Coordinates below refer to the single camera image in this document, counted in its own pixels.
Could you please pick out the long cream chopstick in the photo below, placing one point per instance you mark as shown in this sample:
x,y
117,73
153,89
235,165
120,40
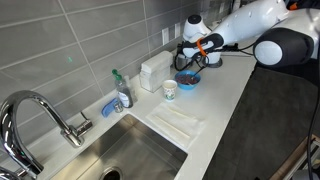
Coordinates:
x,y
173,127

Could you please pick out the stainless steel sink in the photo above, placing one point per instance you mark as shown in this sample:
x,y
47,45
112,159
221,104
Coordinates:
x,y
129,150

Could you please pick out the patterned paper cup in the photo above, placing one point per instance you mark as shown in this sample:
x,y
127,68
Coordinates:
x,y
169,89

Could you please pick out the white paper towel sheet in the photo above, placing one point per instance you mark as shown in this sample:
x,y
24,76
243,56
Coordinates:
x,y
190,126

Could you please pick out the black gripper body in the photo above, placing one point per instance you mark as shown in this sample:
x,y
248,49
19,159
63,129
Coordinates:
x,y
185,55

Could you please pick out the white napkin stack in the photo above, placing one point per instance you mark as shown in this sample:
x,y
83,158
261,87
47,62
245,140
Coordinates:
x,y
155,70

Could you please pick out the blue sponge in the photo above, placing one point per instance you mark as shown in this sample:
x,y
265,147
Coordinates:
x,y
110,107

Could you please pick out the dish soap bottle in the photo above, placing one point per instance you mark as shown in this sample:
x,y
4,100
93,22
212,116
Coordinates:
x,y
123,90

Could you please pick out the short cream plastic knife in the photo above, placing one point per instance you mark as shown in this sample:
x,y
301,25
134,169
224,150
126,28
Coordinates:
x,y
180,113

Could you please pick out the blue bowl with candies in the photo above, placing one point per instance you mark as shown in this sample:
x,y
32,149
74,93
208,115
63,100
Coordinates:
x,y
187,79

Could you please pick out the white wall outlet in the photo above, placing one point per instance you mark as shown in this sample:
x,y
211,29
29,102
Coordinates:
x,y
165,36

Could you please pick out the white light switch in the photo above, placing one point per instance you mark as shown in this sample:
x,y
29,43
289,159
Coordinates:
x,y
177,30

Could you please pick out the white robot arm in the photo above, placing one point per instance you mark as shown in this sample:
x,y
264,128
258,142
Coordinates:
x,y
283,36

